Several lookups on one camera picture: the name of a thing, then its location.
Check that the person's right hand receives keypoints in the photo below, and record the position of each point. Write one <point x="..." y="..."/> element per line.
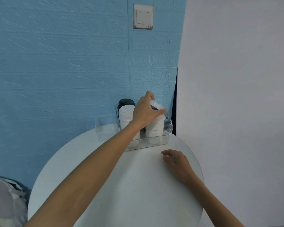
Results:
<point x="181" y="167"/>

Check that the person's left hand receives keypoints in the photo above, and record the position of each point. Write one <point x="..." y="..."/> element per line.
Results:
<point x="142" y="113"/>

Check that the person's left thumb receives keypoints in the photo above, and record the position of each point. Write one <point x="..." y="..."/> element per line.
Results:
<point x="159" y="112"/>

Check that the person's right thumb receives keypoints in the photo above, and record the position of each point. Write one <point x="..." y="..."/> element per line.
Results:
<point x="167" y="159"/>

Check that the white plastic cup lid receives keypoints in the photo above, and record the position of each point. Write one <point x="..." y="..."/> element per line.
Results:
<point x="158" y="105"/>

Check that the person's right forearm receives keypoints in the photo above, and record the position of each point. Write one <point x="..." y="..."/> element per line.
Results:
<point x="213" y="205"/>

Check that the person's left forearm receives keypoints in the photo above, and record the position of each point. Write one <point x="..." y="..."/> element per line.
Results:
<point x="90" y="177"/>

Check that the short stack of white lids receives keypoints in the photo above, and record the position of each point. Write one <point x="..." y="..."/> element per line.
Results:
<point x="155" y="130"/>

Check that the clear plastic organizer bin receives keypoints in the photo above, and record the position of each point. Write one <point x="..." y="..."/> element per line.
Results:
<point x="156" y="139"/>

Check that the tall stack of white lids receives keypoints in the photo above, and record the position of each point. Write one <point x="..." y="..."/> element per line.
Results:
<point x="126" y="115"/>

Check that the stack of black lids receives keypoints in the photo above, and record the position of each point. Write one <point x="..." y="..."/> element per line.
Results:
<point x="125" y="102"/>

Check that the small clear plastic box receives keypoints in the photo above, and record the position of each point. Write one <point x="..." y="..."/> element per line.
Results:
<point x="106" y="130"/>

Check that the white plastic bag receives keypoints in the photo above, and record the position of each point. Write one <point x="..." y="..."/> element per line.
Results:
<point x="4" y="203"/>

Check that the white wall light switch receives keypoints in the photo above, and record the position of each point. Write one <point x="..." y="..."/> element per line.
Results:
<point x="143" y="16"/>

